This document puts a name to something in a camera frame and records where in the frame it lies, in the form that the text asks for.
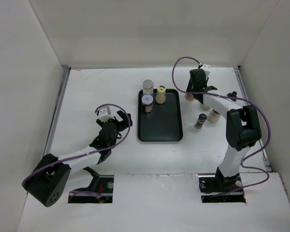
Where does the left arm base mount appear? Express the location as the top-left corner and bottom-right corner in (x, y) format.
(68, 167), (115, 204)

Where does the small dark spice bottle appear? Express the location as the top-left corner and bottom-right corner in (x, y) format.
(194, 114), (207, 130)

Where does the yellow cap spice bottle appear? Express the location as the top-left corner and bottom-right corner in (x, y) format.
(156, 86), (166, 104)

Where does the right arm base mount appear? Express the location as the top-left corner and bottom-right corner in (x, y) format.
(199, 169), (246, 203)

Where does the black rectangular tray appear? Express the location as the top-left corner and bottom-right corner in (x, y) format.
(137, 89), (183, 142)

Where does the black pump bottle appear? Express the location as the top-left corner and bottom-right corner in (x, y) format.
(227, 91), (237, 97)
(200, 103), (211, 110)

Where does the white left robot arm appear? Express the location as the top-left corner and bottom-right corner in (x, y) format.
(22, 107), (133, 207)

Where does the pink cap spice bottle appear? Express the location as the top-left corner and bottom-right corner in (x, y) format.
(185, 93), (195, 101)

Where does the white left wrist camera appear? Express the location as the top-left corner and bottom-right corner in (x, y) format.
(96, 106), (113, 123)

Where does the black pump bottle right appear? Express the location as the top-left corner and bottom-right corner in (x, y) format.
(227, 91), (237, 97)

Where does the black pump bottle left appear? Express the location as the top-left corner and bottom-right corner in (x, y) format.
(200, 103), (211, 110)

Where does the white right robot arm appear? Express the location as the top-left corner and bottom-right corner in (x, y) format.
(187, 69), (261, 191)

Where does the dark sauce jar white lid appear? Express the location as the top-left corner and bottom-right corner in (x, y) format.
(141, 94), (153, 113)

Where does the tall jar silver lid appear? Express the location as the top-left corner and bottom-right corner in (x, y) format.
(143, 79), (154, 95)

